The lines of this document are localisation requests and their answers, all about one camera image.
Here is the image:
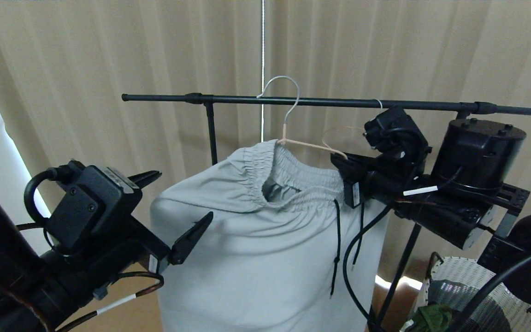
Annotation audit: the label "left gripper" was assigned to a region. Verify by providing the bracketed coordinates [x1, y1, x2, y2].
[62, 171, 214, 303]

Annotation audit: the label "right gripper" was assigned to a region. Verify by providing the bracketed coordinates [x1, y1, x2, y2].
[343, 159, 428, 208]

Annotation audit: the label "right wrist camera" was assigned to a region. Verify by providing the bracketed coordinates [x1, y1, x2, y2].
[364, 106, 432, 160]

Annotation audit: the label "pale grey shorts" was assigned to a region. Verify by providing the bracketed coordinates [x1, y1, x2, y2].
[149, 140, 388, 332]

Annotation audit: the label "beige curtain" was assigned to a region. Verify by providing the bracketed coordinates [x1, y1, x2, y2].
[0, 0, 531, 279]

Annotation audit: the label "black clothes rack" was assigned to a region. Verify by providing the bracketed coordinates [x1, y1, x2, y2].
[122, 92, 531, 332]

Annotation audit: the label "white laundry basket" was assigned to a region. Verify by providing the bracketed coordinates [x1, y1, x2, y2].
[401, 251, 531, 332]

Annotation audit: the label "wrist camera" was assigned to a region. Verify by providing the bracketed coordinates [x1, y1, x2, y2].
[47, 160, 142, 254]
[364, 106, 432, 160]

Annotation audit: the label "green garment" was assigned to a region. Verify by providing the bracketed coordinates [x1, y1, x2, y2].
[408, 303, 455, 332]

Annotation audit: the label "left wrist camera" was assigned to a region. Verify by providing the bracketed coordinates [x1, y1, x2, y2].
[47, 160, 142, 254]

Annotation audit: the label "pink clothes hanger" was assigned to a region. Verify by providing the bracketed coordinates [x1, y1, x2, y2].
[322, 99, 384, 153]
[256, 75, 349, 160]

